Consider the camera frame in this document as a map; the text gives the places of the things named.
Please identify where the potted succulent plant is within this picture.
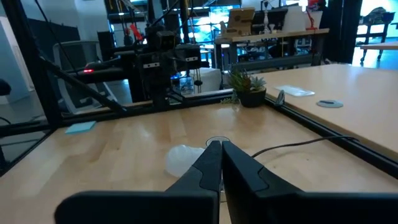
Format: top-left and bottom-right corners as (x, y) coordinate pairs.
(220, 68), (267, 109)

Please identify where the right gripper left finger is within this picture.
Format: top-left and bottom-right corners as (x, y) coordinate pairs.
(54, 140), (223, 224)

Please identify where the cardboard box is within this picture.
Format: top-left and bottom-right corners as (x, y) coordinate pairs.
(226, 7), (256, 39)

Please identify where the grey cable grommet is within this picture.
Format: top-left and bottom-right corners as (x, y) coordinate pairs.
(316, 99), (345, 109)

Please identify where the white light bulb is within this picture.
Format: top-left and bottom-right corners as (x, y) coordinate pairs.
(164, 144), (206, 178)

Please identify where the beige desk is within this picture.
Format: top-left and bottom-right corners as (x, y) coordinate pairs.
(248, 63), (398, 162)

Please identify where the blue sticky note pad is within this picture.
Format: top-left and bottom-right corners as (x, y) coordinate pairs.
(64, 120), (97, 135)

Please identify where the wooden desk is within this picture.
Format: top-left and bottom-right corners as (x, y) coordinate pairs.
(213, 28), (330, 70)

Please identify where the red tag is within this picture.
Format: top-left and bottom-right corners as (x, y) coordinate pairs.
(129, 23), (144, 41)

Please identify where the thin black socket cable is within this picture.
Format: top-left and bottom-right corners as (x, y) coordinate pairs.
(251, 135), (358, 159)

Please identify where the white storage box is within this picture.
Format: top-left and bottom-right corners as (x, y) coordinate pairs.
(189, 67), (222, 93)

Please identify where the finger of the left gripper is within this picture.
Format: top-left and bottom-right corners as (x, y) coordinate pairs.
(160, 73), (172, 104)
(152, 73), (162, 104)

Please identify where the red desk lamp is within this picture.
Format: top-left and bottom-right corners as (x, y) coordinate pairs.
(306, 0), (322, 31)

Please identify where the metal frame clamp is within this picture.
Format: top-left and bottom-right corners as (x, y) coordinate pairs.
(274, 89), (286, 107)

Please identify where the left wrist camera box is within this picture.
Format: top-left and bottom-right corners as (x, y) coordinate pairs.
(155, 30), (177, 50)

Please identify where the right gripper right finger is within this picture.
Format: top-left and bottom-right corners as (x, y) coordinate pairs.
(221, 141), (398, 224)

